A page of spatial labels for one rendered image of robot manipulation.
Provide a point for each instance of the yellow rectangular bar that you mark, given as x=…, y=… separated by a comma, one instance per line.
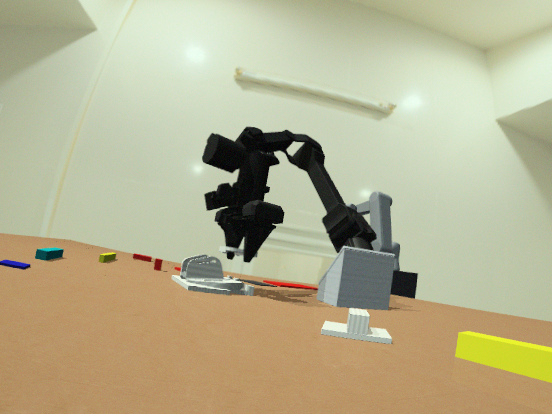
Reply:
x=519, y=357

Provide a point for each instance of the teal rectangular block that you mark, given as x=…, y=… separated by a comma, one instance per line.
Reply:
x=49, y=253

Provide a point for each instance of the yellow long bar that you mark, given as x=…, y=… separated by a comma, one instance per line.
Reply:
x=107, y=257

